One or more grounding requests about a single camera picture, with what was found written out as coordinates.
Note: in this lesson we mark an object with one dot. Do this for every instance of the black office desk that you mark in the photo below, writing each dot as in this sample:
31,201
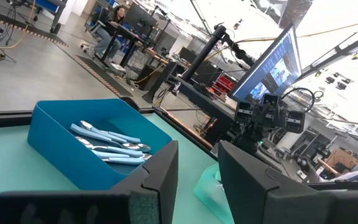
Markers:
129,34

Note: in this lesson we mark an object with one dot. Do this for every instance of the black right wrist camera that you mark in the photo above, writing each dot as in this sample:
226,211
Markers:
270,100

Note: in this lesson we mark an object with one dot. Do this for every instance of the computer monitor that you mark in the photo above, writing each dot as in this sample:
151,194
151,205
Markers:
272,62

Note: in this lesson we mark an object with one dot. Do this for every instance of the cardboard box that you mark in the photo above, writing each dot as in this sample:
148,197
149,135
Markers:
342,158

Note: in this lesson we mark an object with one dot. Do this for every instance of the black support pole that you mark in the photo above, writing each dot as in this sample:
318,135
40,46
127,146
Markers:
204,56

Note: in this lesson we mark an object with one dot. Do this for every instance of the translucent teal plastic bin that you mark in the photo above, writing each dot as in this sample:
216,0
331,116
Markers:
210,193

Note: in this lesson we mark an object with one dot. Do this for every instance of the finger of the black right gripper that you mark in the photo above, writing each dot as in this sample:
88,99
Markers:
261,118
277,117

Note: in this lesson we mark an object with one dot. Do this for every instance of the person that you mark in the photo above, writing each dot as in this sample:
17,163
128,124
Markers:
110,37

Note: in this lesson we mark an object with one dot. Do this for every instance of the red crate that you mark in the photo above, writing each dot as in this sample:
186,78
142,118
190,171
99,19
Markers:
225,84

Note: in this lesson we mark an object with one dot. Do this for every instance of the office chair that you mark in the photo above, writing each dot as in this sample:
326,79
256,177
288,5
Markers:
93,29

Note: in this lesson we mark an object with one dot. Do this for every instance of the grey workstation desk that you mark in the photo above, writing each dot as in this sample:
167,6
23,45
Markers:
204,102

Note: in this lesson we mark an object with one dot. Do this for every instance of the blue topped rolling cart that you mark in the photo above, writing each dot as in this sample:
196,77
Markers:
51,3

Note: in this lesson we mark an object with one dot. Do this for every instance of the black background monitor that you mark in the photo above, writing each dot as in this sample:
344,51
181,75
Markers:
138,17

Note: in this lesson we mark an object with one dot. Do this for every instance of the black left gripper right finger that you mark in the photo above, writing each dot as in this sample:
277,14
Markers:
250,193

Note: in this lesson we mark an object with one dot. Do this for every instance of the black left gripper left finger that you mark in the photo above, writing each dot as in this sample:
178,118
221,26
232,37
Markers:
160,183

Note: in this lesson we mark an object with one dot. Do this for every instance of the black striped floor mat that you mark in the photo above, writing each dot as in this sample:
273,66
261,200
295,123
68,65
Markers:
36,32
104,74

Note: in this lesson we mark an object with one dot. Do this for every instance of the blue plastic bin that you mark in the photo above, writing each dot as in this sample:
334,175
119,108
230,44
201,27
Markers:
61,149

